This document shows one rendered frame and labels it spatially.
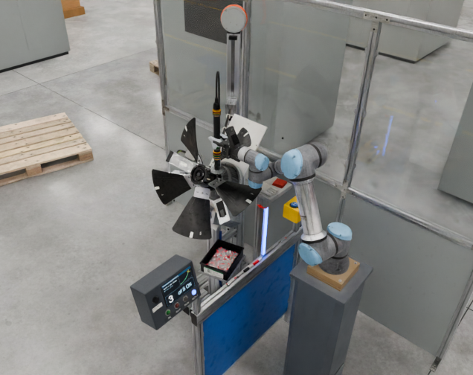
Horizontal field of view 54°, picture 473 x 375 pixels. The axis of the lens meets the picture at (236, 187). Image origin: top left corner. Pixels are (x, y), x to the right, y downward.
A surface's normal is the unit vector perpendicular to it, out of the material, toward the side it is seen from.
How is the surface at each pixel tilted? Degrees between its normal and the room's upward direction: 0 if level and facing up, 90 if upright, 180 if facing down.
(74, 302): 0
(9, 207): 0
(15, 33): 90
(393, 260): 90
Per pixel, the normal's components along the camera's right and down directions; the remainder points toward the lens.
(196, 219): 0.16, -0.10
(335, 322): 0.10, 0.58
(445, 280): -0.66, 0.43
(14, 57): 0.75, 0.40
